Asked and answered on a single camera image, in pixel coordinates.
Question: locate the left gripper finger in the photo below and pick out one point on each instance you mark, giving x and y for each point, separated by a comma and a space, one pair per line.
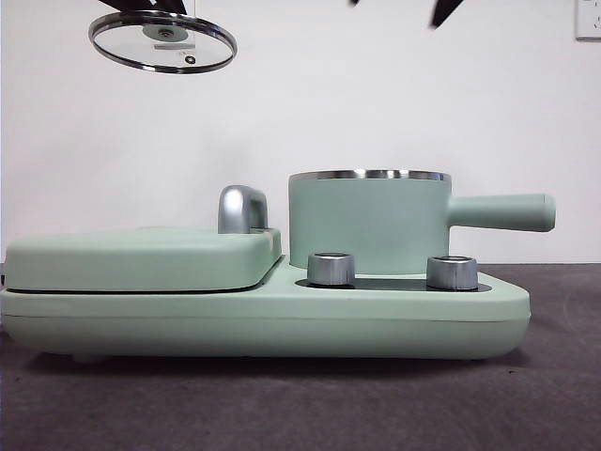
173, 6
131, 4

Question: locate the glass lid green knob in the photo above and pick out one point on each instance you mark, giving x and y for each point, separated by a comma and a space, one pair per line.
122, 44

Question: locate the mint green grill cover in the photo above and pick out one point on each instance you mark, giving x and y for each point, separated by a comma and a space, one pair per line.
141, 258

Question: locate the silver control knob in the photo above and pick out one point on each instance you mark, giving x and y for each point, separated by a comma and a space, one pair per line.
331, 271
451, 274

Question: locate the mint green breakfast machine base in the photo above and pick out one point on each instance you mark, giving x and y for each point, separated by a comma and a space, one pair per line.
141, 324

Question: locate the white wall socket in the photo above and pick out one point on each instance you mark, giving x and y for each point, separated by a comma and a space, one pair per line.
589, 23

